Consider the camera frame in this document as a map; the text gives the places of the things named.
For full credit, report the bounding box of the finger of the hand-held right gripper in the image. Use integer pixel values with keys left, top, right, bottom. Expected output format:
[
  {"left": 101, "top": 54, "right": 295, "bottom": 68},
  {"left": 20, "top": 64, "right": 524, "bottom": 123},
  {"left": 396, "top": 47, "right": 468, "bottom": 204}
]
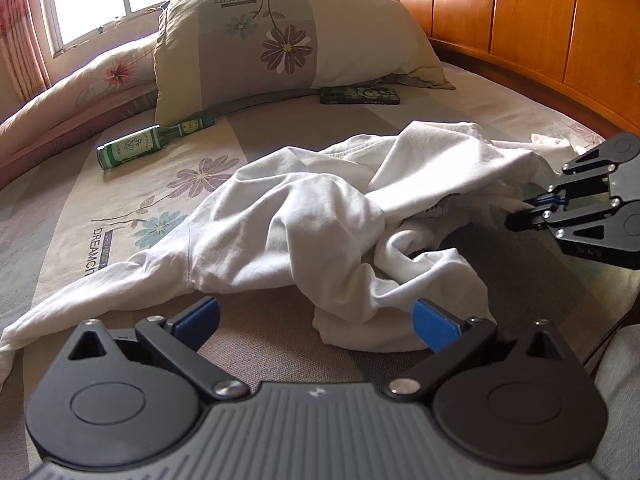
[
  {"left": 522, "top": 147, "right": 618, "bottom": 211},
  {"left": 504, "top": 195, "right": 623, "bottom": 242}
]

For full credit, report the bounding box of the orange wooden headboard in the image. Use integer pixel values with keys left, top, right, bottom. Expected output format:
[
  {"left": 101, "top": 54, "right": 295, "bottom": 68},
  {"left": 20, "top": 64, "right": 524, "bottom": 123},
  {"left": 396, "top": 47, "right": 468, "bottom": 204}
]
[{"left": 332, "top": 0, "right": 640, "bottom": 136}]

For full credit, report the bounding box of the folded pink floral quilt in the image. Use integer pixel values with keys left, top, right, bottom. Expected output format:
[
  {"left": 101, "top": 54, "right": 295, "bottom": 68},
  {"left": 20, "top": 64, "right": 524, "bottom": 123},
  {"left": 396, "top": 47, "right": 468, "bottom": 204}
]
[{"left": 0, "top": 35, "right": 166, "bottom": 171}]

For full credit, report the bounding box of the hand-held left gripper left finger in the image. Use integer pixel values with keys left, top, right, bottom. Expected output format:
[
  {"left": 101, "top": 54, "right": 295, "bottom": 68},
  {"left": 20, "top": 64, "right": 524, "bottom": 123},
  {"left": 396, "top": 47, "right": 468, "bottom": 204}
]
[{"left": 65, "top": 296, "right": 251, "bottom": 404}]

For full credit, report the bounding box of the white paper tissue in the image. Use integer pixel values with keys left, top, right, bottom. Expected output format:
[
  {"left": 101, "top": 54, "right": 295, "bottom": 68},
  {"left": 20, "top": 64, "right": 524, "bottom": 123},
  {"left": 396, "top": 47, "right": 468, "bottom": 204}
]
[{"left": 529, "top": 132, "right": 586, "bottom": 161}]

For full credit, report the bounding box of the pink patterned curtain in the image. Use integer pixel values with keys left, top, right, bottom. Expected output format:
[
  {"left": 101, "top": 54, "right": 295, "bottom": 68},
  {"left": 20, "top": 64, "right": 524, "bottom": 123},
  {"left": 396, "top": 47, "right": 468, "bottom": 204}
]
[{"left": 0, "top": 0, "right": 53, "bottom": 106}]

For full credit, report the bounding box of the white printed t-shirt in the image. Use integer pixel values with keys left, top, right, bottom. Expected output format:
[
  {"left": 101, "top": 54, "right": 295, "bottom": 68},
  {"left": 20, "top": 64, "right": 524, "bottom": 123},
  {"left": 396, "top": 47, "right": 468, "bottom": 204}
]
[{"left": 0, "top": 120, "right": 581, "bottom": 376}]

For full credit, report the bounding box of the phone in patterned dark case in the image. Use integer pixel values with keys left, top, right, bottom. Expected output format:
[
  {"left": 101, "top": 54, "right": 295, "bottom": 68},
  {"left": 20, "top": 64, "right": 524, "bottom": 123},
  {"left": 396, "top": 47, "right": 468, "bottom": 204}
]
[{"left": 320, "top": 85, "right": 401, "bottom": 107}]

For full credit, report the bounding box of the person's grey clothing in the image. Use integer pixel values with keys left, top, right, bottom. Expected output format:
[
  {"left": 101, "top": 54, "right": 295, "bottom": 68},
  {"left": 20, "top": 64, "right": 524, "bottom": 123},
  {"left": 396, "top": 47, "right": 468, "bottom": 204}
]
[{"left": 592, "top": 324, "right": 640, "bottom": 480}]

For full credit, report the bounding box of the floral cream pillow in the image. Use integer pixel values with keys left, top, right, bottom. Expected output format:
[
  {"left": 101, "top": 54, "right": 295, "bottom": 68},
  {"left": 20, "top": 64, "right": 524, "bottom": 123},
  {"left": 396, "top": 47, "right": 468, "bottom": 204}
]
[{"left": 152, "top": 0, "right": 456, "bottom": 126}]

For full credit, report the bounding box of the green glass bottle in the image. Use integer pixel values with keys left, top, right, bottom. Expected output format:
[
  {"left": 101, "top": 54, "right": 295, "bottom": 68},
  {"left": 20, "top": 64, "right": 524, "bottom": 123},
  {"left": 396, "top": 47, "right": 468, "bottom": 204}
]
[{"left": 96, "top": 116, "right": 210, "bottom": 171}]

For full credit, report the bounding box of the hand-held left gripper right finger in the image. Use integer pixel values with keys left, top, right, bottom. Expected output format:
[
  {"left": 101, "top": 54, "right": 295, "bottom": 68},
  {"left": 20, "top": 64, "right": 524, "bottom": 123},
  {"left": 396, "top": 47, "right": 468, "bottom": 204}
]
[{"left": 385, "top": 299, "right": 583, "bottom": 405}]

